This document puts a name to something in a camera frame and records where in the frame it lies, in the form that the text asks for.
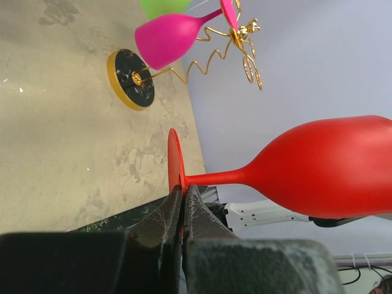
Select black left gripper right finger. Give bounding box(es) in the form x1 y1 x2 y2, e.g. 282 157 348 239
183 185 343 294

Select red wine glass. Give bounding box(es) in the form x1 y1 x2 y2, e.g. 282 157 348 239
167 115 391 219

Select gold wire glass rack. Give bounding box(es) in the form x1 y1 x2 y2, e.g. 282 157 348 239
107 1 262 110

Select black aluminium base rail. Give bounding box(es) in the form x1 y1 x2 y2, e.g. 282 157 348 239
74 186 227 232

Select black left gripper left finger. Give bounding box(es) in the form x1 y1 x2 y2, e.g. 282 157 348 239
1 186 183 293

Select green wine glass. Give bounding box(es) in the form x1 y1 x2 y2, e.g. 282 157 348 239
139 0 191 20

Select pink wine glass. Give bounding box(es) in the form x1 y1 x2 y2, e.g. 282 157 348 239
134 1 238 70

